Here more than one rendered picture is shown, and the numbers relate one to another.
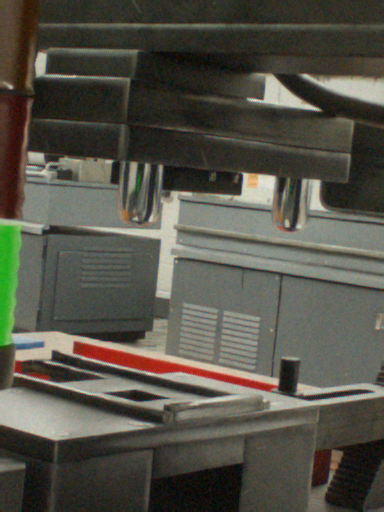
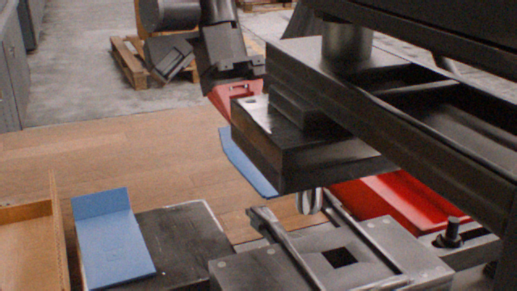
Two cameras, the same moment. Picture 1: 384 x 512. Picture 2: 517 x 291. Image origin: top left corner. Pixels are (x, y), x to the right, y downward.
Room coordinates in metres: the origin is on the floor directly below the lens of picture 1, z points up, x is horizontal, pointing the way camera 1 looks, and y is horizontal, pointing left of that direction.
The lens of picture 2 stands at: (0.30, -0.09, 1.28)
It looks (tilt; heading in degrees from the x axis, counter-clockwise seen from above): 26 degrees down; 28
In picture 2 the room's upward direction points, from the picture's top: straight up
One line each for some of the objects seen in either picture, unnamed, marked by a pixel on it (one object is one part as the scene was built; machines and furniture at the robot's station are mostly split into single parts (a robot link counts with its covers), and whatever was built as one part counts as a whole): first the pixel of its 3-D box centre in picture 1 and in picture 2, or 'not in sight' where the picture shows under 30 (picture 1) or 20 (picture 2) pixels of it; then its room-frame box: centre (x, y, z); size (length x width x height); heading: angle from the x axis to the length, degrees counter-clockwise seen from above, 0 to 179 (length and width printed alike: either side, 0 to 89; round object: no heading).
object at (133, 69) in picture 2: not in sight; (178, 54); (3.80, 2.58, 0.07); 1.20 x 1.00 x 0.14; 51
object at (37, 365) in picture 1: (78, 374); (332, 209); (0.75, 0.06, 0.98); 0.07 x 0.02 x 0.01; 51
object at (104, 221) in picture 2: not in sight; (110, 232); (0.65, 0.29, 0.93); 0.15 x 0.07 x 0.03; 52
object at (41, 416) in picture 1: (127, 409); (329, 270); (0.65, 0.02, 0.98); 0.20 x 0.10 x 0.01; 141
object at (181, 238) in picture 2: not in sight; (155, 252); (0.67, 0.24, 0.91); 0.17 x 0.16 x 0.02; 141
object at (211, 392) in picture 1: (168, 400); (367, 247); (0.71, 0.00, 0.98); 0.13 x 0.01 x 0.03; 51
